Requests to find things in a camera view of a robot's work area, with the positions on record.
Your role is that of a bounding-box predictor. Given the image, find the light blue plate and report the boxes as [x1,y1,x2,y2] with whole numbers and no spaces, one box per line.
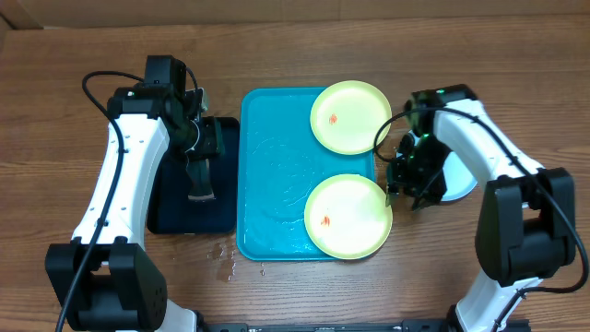
[441,151,477,203]

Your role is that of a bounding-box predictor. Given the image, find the far yellow-green plate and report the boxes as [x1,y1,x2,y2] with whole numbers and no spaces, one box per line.
[310,80,392,155]

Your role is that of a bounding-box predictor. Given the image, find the black water tray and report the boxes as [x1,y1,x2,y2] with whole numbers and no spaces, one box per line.
[147,117,240,234]

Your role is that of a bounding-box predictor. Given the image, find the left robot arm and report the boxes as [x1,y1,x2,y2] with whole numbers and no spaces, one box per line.
[45,85,239,331]

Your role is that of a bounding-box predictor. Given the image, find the teal plastic tray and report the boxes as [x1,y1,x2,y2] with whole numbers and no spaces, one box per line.
[236,87,376,261]

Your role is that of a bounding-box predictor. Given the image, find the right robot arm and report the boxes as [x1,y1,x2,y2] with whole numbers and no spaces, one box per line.
[385,84,589,332]

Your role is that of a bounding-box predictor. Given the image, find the near yellow-green plate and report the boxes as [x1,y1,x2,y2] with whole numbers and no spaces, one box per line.
[304,174,393,260]

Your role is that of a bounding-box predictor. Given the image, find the yellow-green plate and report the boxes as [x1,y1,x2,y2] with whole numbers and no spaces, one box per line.
[310,80,392,155]
[304,174,393,260]

